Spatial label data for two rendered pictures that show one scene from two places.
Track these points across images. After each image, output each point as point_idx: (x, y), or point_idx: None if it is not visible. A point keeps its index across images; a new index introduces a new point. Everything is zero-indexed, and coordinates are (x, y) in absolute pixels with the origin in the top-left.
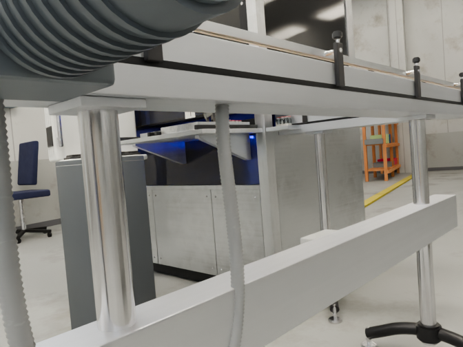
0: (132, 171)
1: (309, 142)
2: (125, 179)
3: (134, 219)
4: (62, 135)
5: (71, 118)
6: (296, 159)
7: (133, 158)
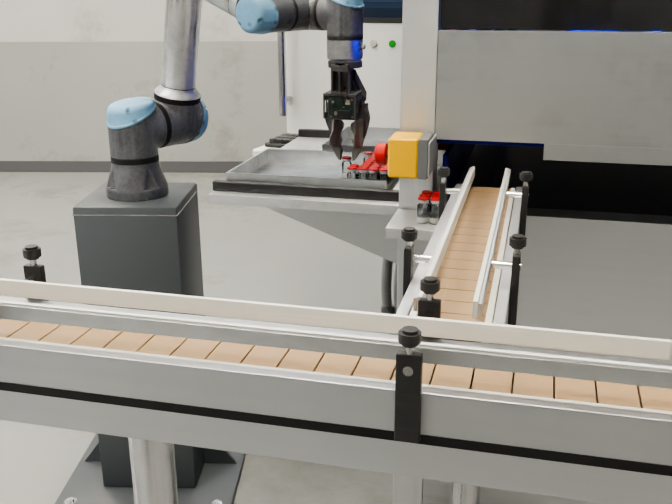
0: (146, 232)
1: (605, 263)
2: (129, 244)
3: (146, 309)
4: (284, 96)
5: (312, 62)
6: (525, 300)
7: (149, 212)
